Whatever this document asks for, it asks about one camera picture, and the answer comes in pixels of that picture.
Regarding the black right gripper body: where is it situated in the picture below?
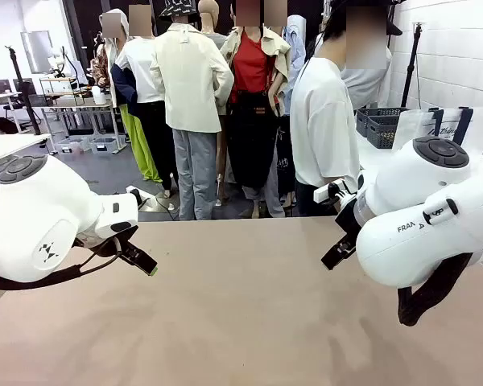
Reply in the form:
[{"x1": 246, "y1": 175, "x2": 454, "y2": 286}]
[{"x1": 334, "y1": 196, "x2": 365, "y2": 244}]

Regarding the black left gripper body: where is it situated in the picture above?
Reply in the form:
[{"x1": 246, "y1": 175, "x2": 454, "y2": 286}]
[{"x1": 74, "y1": 224, "x2": 140, "y2": 259}]

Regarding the white power strip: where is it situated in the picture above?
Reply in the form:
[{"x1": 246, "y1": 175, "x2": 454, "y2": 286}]
[{"x1": 126, "y1": 185, "x2": 151, "y2": 203}]

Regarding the white round-cornered table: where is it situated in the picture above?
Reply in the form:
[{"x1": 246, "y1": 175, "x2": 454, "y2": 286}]
[{"x1": 353, "y1": 130, "x2": 399, "y2": 172}]

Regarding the clear storage bin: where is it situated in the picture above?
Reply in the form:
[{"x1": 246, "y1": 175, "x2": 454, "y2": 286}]
[
  {"x1": 91, "y1": 138, "x2": 127, "y2": 154},
  {"x1": 56, "y1": 136, "x2": 92, "y2": 155}
]

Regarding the person in white t-shirt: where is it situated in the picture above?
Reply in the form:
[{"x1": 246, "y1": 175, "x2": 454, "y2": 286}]
[{"x1": 289, "y1": 0, "x2": 403, "y2": 218}]

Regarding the mannequin in neon green trousers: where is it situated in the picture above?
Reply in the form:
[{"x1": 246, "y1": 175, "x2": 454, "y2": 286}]
[{"x1": 90, "y1": 8, "x2": 163, "y2": 184}]

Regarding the mannequin in red top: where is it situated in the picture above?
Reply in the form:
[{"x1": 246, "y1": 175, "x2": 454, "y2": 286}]
[{"x1": 219, "y1": 0, "x2": 293, "y2": 219}]

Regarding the grey shelf desk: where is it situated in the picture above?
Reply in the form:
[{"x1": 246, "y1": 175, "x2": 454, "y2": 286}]
[{"x1": 39, "y1": 76, "x2": 121, "y2": 154}]

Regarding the black tripod stand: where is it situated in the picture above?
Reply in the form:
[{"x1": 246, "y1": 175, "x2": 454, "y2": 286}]
[
  {"x1": 400, "y1": 23, "x2": 424, "y2": 109},
  {"x1": 4, "y1": 45, "x2": 42, "y2": 136}
]

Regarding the mannequin in white navy shirt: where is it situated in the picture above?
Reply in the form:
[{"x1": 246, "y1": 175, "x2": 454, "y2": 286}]
[{"x1": 110, "y1": 6, "x2": 179, "y2": 198}]

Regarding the light blue hanging shirt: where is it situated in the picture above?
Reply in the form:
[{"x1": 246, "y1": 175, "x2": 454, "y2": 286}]
[{"x1": 283, "y1": 14, "x2": 308, "y2": 86}]

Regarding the mannequin in cream jacket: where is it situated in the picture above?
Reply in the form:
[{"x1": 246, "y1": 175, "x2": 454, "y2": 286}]
[{"x1": 149, "y1": 7, "x2": 235, "y2": 221}]

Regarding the grey whiteboard panel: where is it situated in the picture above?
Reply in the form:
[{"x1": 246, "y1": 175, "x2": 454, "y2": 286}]
[{"x1": 20, "y1": 31, "x2": 55, "y2": 75}]

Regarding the black patterned bucket hat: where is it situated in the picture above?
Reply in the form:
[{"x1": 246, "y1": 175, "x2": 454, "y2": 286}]
[{"x1": 158, "y1": 0, "x2": 199, "y2": 23}]

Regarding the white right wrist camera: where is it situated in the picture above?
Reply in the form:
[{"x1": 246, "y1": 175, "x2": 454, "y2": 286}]
[{"x1": 313, "y1": 179, "x2": 349, "y2": 204}]

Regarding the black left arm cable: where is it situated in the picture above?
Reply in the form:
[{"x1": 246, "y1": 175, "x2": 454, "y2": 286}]
[{"x1": 0, "y1": 236, "x2": 124, "y2": 291}]

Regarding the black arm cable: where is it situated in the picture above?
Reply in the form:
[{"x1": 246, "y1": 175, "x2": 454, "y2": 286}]
[
  {"x1": 397, "y1": 252, "x2": 474, "y2": 326},
  {"x1": 0, "y1": 236, "x2": 124, "y2": 291}
]

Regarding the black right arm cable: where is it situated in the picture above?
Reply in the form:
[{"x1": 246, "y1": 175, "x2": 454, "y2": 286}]
[{"x1": 397, "y1": 252, "x2": 474, "y2": 326}]

